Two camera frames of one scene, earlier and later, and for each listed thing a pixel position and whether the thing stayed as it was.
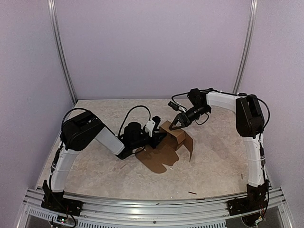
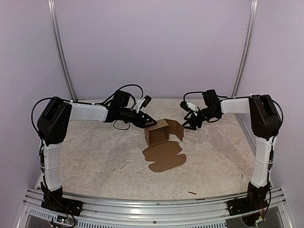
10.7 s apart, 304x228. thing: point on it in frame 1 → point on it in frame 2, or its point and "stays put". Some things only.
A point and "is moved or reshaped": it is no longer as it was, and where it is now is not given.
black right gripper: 185,122 → 191,120
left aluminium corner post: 52,8 stays put
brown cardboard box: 165,152 is moved or reshaped
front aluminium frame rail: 102,213 stays put
